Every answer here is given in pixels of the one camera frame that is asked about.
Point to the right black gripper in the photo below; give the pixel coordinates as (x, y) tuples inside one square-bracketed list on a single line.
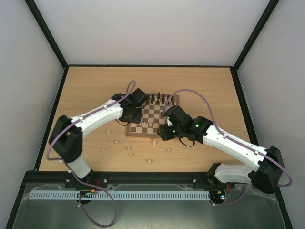
[(164, 132)]

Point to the right circuit board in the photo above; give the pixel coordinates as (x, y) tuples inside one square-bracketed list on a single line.
[(220, 195)]

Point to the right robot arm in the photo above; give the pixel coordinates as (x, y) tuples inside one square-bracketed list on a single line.
[(262, 167)]

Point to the grey slotted cable duct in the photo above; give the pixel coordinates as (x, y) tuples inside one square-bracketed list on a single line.
[(122, 195)]

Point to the black aluminium frame rail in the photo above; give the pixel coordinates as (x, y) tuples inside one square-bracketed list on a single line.
[(197, 180)]

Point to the left circuit board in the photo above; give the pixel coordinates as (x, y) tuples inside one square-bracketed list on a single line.
[(87, 193)]

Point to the circuit board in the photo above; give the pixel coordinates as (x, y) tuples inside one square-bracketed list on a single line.
[(220, 195), (87, 193)]

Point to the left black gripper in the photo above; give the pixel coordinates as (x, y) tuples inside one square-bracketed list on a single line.
[(136, 120)]

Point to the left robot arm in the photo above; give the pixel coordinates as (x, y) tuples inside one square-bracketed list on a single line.
[(68, 134)]

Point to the wooden chess board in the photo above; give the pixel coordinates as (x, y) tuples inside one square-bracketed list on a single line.
[(151, 113)]

